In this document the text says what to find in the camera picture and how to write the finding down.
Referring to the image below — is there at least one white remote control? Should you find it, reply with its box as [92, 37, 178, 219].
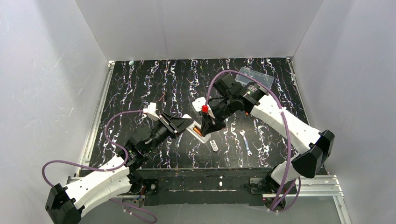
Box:
[182, 114, 211, 143]

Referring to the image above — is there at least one remote battery cover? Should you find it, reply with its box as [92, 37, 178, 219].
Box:
[210, 140, 219, 152]

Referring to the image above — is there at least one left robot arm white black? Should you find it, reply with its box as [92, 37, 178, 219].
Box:
[45, 113, 194, 224]

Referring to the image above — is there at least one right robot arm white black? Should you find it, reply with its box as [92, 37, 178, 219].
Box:
[192, 70, 335, 185]

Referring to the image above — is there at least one silver open-end wrench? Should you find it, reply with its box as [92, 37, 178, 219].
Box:
[240, 130, 252, 156]

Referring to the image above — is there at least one clear plastic screw box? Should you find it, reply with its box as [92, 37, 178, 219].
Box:
[235, 67, 274, 89]

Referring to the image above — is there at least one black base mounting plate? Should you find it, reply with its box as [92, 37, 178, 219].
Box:
[121, 168, 275, 206]

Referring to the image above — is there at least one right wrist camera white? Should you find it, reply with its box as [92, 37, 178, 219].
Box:
[191, 97, 214, 118]

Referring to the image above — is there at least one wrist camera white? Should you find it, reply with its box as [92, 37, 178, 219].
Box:
[191, 97, 214, 118]
[143, 102, 160, 121]

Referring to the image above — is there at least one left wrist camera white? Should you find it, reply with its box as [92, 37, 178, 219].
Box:
[143, 102, 160, 121]

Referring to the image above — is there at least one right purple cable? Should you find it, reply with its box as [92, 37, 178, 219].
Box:
[205, 70, 301, 213]

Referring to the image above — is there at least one aluminium frame rail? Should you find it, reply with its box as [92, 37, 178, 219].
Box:
[78, 61, 115, 166]

